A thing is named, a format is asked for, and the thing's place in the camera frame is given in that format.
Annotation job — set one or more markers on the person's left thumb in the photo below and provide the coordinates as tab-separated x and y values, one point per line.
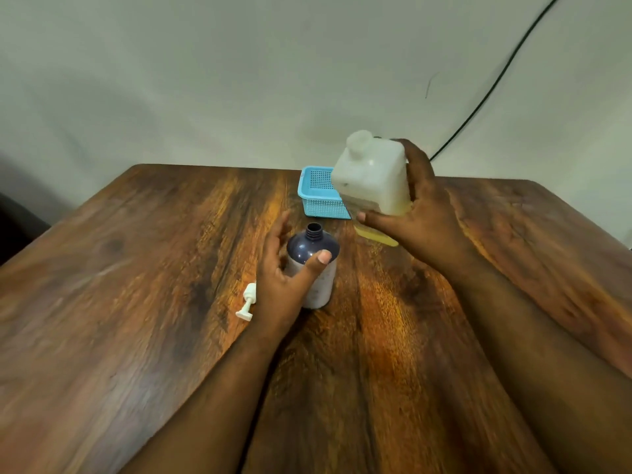
311	273

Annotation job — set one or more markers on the person's right hand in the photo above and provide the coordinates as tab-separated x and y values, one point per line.
434	227

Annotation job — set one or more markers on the blue plastic basket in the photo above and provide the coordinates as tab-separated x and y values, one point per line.
318	194

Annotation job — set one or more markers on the person's left hand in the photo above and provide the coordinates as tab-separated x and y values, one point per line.
276	291

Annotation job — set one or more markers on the person's right thumb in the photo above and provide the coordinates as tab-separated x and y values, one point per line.
382	224

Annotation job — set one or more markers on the white plastic jug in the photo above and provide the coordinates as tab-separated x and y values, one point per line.
370	177

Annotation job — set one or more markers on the person's right forearm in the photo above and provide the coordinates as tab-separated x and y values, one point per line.
533	360

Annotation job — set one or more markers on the white pump dispenser cap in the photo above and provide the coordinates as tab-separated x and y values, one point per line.
247	302

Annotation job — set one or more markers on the person's left forearm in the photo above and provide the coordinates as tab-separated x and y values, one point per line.
207	404

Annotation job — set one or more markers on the dark blue soap bottle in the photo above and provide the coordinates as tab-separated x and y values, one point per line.
313	271

